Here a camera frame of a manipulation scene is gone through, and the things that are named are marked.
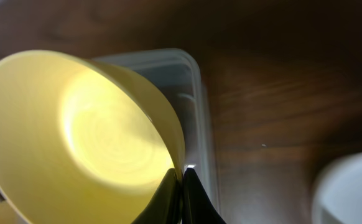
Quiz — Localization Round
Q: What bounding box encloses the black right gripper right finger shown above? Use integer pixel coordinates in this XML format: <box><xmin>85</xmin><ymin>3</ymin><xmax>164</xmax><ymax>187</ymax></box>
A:
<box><xmin>182</xmin><ymin>168</ymin><xmax>226</xmax><ymax>224</ymax></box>

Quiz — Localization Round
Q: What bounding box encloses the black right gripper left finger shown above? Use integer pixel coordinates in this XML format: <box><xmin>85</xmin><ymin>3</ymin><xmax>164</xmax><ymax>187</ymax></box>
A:
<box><xmin>132</xmin><ymin>168</ymin><xmax>182</xmax><ymax>224</ymax></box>

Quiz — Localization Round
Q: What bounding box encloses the white bowl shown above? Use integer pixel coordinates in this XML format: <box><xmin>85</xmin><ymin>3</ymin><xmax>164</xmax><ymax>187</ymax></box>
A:
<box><xmin>311</xmin><ymin>152</ymin><xmax>362</xmax><ymax>224</ymax></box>

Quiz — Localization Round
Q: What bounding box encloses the yellow bowl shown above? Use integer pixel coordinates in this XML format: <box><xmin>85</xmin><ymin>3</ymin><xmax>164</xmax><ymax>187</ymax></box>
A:
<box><xmin>0</xmin><ymin>50</ymin><xmax>185</xmax><ymax>223</ymax></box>

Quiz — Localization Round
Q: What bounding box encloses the clear plastic container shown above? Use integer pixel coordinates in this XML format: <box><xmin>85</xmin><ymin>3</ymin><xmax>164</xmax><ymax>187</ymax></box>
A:
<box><xmin>96</xmin><ymin>49</ymin><xmax>220</xmax><ymax>223</ymax></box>

